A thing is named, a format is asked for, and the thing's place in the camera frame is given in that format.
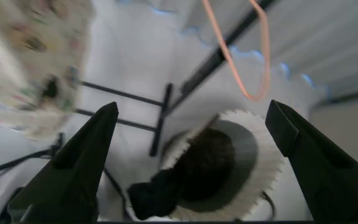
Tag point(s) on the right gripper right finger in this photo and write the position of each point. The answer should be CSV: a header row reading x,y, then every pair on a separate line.
x,y
331,180

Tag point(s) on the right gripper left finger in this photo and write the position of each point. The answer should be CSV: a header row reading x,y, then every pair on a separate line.
x,y
64,186

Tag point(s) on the black t-shirt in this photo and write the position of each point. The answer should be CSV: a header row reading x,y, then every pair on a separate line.
x,y
154,196

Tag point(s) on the cream printed garment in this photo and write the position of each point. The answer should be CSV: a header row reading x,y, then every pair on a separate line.
x,y
26,62

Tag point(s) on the pink clothes hanger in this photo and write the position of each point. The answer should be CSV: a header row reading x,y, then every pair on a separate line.
x,y
265,46

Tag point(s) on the white laundry basket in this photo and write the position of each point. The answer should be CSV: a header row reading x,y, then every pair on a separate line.
x,y
266,161

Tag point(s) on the black clothes rack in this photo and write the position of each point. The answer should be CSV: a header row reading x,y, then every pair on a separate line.
x,y
162,118

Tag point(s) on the white curtain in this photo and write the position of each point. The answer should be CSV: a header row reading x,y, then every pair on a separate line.
x,y
322,37

